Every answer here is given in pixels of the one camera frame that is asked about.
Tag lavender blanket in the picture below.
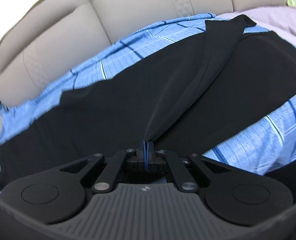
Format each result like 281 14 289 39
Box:
215 4 296 61

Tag blue plaid bed sheet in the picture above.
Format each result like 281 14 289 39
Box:
0 12 296 196

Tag beige padded headboard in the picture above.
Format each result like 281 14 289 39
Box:
0 0 287 107

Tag black pants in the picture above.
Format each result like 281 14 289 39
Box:
0 14 296 188

